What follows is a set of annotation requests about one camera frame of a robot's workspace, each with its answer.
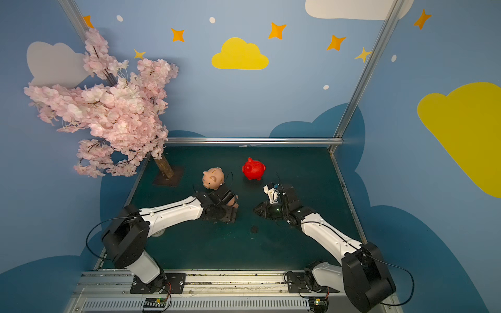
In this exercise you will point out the pink piggy bank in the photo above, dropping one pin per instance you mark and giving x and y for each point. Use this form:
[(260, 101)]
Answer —
[(213, 178)]

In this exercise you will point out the left small circuit board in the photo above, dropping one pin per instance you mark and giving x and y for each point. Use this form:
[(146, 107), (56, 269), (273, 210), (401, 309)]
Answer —
[(154, 305)]

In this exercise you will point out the aluminium right corner post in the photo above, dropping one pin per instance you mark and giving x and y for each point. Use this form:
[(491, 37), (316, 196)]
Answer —
[(379, 47)]

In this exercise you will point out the aluminium left corner post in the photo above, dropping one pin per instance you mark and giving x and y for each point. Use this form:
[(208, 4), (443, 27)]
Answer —
[(97, 60)]

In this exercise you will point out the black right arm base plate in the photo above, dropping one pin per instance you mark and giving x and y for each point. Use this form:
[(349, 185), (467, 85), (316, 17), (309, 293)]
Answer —
[(301, 282)]

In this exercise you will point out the aluminium corner post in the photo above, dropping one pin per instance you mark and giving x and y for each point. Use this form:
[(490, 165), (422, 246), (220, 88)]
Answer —
[(379, 47), (97, 60)]

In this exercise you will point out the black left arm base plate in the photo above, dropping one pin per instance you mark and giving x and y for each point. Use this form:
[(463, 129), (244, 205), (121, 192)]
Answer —
[(172, 283)]

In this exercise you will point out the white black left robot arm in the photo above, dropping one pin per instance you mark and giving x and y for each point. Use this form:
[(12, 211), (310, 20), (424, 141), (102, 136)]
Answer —
[(126, 237)]

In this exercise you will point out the right small circuit board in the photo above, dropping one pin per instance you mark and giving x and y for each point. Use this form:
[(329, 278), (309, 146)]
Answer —
[(318, 305)]

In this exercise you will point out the pink cherry blossom tree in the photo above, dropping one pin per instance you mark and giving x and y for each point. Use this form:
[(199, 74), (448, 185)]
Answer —
[(124, 119)]

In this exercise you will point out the red piggy bank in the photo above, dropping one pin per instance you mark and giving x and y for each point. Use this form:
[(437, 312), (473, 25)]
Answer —
[(253, 169)]

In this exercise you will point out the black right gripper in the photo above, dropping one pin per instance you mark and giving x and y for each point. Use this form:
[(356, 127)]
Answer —
[(272, 208)]

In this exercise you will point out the peach piggy bank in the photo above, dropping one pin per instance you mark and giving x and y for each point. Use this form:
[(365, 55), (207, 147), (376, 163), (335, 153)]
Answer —
[(233, 202)]

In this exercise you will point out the small circuit board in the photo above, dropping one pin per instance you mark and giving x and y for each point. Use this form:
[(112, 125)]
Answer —
[(154, 305), (318, 305)]

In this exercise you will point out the aluminium back frame bar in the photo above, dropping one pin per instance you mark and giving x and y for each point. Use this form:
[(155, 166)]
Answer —
[(201, 141)]

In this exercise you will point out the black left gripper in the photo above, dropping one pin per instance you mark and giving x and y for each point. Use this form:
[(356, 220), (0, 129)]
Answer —
[(227, 197)]

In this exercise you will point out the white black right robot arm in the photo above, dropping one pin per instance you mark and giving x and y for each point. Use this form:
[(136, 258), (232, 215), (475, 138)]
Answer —
[(361, 275)]

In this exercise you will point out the aluminium front rail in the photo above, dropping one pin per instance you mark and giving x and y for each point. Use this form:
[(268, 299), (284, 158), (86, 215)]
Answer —
[(204, 291)]

